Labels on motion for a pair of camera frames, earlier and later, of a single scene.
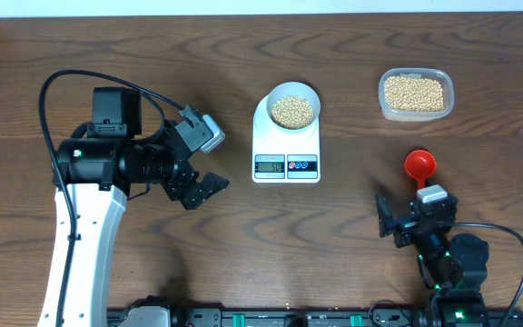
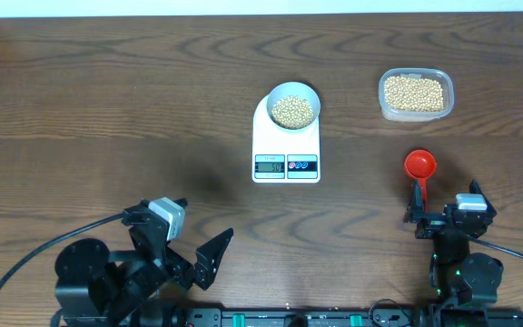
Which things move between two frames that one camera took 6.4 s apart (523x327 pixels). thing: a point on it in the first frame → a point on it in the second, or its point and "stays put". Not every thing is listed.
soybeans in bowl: (292, 112) stays put
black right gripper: (406, 231) → (431, 222)
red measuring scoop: (420, 164) stays put
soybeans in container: (414, 94) stays put
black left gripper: (184, 176) → (209, 260)
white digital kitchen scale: (283, 157) stays put
